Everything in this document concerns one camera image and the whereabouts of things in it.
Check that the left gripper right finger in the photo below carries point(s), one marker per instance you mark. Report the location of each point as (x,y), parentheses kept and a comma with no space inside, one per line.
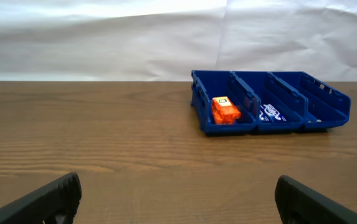
(312,208)

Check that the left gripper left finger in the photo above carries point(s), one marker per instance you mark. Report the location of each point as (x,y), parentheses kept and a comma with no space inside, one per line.
(41,202)

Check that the blue candy pack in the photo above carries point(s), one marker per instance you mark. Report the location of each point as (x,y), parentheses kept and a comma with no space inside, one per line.
(274,112)
(261,116)

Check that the orange candy box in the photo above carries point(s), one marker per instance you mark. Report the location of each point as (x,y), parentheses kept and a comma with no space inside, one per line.
(225,107)
(221,122)

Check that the blue tray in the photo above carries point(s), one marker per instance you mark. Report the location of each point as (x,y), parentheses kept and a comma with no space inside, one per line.
(290,124)

